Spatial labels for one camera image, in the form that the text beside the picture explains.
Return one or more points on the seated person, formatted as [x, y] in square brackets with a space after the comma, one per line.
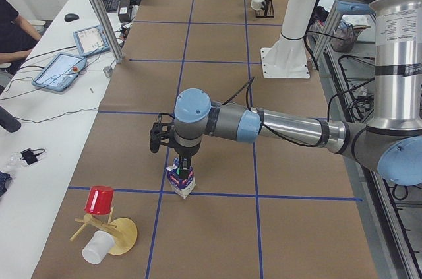
[18, 37]

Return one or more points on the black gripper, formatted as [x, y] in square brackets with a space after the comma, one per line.
[185, 152]

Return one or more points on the aluminium frame post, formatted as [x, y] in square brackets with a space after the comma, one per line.
[102, 16]

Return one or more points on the red cup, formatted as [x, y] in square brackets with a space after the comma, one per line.
[99, 200]

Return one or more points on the black power adapter box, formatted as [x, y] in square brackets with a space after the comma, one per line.
[125, 11]

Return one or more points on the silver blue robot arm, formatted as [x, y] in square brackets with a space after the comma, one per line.
[388, 144]

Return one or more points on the small black device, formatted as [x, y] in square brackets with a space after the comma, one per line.
[31, 156]

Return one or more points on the black computer mouse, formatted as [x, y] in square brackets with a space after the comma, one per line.
[71, 17]

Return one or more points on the black cup rack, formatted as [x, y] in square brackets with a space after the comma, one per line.
[267, 11]

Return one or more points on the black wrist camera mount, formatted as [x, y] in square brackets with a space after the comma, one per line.
[161, 134]

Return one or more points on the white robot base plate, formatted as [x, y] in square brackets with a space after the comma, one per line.
[284, 62]

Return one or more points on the white cup on stand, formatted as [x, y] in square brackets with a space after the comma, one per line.
[98, 247]

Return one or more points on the white cup on rack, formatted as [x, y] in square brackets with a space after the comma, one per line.
[256, 5]

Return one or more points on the blue teach pendant tablet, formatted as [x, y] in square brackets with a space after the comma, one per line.
[60, 73]

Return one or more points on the wooden cup tree stand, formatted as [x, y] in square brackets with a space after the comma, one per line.
[123, 231]

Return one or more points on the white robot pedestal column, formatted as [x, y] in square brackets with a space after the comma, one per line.
[298, 14]

